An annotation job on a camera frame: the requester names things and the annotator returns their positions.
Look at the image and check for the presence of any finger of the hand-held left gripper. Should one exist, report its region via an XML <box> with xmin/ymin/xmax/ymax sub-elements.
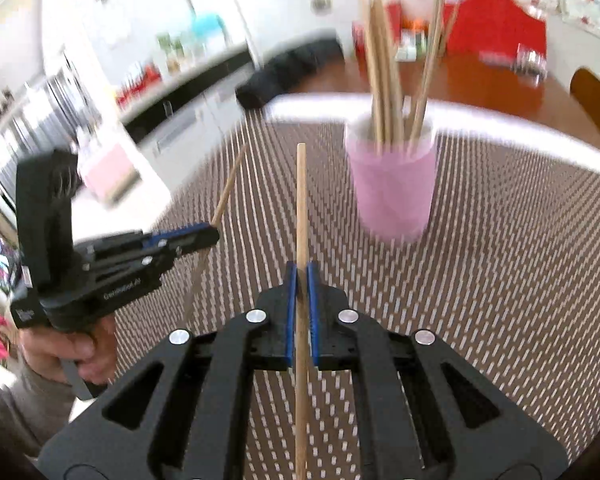
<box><xmin>92</xmin><ymin>250</ymin><xmax>179</xmax><ymax>286</ymax></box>
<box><xmin>87</xmin><ymin>225</ymin><xmax>220</xmax><ymax>261</ymax></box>

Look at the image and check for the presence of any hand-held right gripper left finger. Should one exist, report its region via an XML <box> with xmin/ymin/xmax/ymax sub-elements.
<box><xmin>39</xmin><ymin>262</ymin><xmax>298</xmax><ymax>480</ymax></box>

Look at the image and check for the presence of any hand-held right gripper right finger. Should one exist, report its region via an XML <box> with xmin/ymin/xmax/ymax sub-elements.
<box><xmin>308</xmin><ymin>264</ymin><xmax>569</xmax><ymax>480</ymax></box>

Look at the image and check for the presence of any long wooden chopstick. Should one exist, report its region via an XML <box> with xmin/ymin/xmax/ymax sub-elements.
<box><xmin>294</xmin><ymin>143</ymin><xmax>312</xmax><ymax>480</ymax></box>
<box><xmin>182</xmin><ymin>146</ymin><xmax>247</xmax><ymax>323</ymax></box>

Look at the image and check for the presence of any pink cup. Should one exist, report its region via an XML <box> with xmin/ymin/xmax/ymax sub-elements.
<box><xmin>344</xmin><ymin>112</ymin><xmax>439</xmax><ymax>244</ymax></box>

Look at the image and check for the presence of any bunch of wooden chopsticks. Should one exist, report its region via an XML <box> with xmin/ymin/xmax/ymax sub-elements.
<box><xmin>357</xmin><ymin>0</ymin><xmax>462</xmax><ymax>157</ymax></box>

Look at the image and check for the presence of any person's left forearm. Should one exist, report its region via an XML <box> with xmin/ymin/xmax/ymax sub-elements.
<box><xmin>0</xmin><ymin>355</ymin><xmax>87</xmax><ymax>456</ymax></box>

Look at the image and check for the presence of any person's left hand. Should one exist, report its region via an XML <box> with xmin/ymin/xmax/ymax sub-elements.
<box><xmin>22</xmin><ymin>317</ymin><xmax>119</xmax><ymax>386</ymax></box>

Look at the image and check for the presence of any pink box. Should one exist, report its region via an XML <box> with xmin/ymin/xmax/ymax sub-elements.
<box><xmin>79</xmin><ymin>142</ymin><xmax>140</xmax><ymax>200</ymax></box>

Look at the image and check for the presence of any white black sideboard cabinet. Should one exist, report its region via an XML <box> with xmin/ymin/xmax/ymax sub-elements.
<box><xmin>115</xmin><ymin>42</ymin><xmax>261</xmax><ymax>171</ymax></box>

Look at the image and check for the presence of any red tin box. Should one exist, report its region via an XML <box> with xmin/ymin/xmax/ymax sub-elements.
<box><xmin>115</xmin><ymin>62</ymin><xmax>162</xmax><ymax>108</ymax></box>

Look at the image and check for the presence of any dotted brown placemat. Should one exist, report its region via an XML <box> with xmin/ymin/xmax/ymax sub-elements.
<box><xmin>70</xmin><ymin>107</ymin><xmax>600</xmax><ymax>480</ymax></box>

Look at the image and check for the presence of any potted green plant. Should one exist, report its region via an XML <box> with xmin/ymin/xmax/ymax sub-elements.
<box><xmin>155</xmin><ymin>31</ymin><xmax>187</xmax><ymax>75</ymax></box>

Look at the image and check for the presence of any black jacket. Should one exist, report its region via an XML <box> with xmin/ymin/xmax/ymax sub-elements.
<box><xmin>235</xmin><ymin>40</ymin><xmax>344</xmax><ymax>111</ymax></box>

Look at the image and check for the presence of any teal white humidifier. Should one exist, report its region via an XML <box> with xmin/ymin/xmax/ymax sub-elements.
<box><xmin>192</xmin><ymin>14</ymin><xmax>229</xmax><ymax>56</ymax></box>

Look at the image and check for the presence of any clear plastic bag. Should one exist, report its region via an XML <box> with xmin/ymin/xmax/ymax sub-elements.
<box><xmin>515</xmin><ymin>42</ymin><xmax>550</xmax><ymax>80</ymax></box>

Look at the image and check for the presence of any red gift bag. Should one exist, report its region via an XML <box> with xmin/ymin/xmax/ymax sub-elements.
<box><xmin>442</xmin><ymin>0</ymin><xmax>549</xmax><ymax>59</ymax></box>

